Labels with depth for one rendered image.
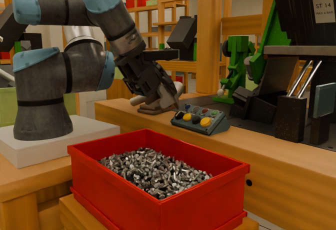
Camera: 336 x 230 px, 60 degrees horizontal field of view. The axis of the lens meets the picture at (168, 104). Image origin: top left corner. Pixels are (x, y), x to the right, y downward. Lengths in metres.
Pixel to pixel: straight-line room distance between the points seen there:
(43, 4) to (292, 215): 0.69
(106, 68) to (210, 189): 0.49
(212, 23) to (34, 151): 1.09
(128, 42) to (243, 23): 0.92
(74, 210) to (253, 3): 11.83
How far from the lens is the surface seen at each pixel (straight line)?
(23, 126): 0.82
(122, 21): 0.67
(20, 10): 0.72
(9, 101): 1.38
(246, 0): 12.39
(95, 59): 0.84
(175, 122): 0.85
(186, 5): 6.69
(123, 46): 0.69
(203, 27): 1.57
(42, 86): 0.80
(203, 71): 1.57
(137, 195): 0.45
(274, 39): 0.90
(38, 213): 0.79
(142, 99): 1.01
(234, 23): 1.56
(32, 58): 0.80
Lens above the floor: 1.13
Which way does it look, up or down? 11 degrees down
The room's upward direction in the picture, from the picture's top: straight up
